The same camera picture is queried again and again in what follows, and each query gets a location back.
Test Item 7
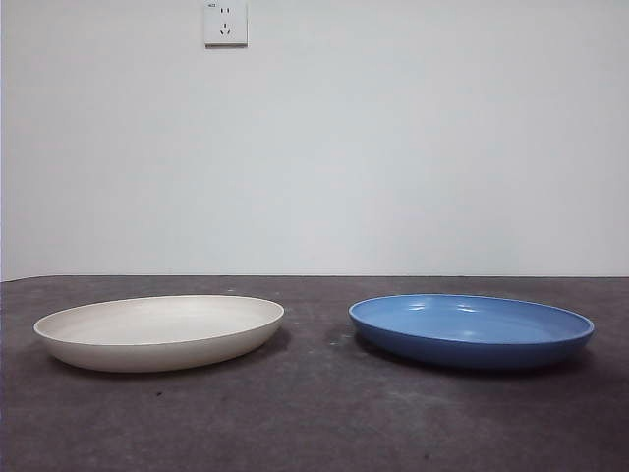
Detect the white wall socket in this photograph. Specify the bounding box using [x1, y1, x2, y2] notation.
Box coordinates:
[203, 0, 249, 49]

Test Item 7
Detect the blue round plate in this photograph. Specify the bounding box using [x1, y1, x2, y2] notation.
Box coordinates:
[347, 293, 596, 371]

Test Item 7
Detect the white round plate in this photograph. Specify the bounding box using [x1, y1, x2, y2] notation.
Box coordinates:
[32, 293, 286, 374]

